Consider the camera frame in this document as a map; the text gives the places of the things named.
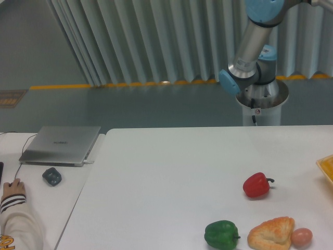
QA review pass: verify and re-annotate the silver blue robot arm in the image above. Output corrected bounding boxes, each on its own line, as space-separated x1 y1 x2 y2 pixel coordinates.
219 1 332 95

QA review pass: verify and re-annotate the person's hand on mouse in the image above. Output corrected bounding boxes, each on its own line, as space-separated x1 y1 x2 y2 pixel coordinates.
1 178 26 201

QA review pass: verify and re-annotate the black mouse cable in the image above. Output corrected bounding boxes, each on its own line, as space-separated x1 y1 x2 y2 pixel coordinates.
0 131 39 181

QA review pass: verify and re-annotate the cream striped sleeve forearm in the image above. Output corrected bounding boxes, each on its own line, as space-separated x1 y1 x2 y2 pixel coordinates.
1 194 43 249

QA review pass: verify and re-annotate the red bell pepper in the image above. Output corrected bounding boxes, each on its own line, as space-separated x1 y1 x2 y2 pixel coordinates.
242 172 275 198

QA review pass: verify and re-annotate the black keyboard edge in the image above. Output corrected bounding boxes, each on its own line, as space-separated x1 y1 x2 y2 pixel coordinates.
0 162 4 185

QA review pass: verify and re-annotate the silver closed laptop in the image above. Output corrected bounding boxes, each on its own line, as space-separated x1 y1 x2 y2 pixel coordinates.
19 126 100 167

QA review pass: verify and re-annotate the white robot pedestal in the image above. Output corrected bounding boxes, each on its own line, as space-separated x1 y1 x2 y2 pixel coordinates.
236 80 289 127

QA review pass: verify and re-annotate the black pedestal cable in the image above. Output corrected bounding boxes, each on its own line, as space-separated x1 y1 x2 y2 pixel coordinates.
250 97 259 127

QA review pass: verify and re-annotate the green bell pepper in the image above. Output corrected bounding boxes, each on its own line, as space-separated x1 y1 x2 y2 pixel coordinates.
204 220 240 249

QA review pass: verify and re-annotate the toy croissant bread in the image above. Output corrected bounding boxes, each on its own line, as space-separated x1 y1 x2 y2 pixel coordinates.
247 217 295 250

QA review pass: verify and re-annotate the grey folding screen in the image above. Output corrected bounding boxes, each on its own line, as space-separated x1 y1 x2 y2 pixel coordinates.
48 1 332 86

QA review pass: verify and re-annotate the dark grey plastic clip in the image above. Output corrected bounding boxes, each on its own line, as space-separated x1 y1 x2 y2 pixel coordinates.
42 167 62 186

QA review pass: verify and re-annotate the brown toy egg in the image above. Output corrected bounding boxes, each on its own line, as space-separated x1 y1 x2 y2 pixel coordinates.
291 228 313 247

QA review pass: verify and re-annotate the yellow plastic tray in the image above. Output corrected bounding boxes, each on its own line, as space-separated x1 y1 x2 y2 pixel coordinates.
316 155 333 183

